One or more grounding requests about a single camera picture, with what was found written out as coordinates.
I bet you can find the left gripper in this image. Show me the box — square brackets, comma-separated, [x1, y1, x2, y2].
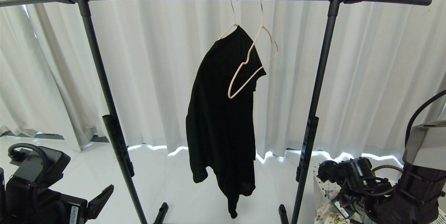
[5, 179, 114, 224]

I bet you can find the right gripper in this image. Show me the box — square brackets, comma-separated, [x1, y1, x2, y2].
[328, 191, 376, 224]

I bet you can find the cream printed garment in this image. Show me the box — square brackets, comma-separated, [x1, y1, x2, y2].
[315, 200, 351, 224]

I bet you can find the black garment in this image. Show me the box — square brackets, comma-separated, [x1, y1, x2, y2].
[185, 25, 267, 219]

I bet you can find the pink clothes hanger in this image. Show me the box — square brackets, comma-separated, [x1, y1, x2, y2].
[218, 0, 241, 40]
[228, 0, 279, 99]

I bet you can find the white laundry basket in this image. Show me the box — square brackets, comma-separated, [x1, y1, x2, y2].
[313, 164, 446, 224]

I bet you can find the white curtain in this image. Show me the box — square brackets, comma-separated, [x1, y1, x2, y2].
[0, 0, 446, 163]

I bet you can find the black cable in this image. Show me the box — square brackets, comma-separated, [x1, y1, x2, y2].
[8, 143, 51, 186]
[405, 90, 446, 148]
[362, 177, 399, 197]

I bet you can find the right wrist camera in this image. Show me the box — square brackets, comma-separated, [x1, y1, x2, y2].
[316, 158, 376, 190]

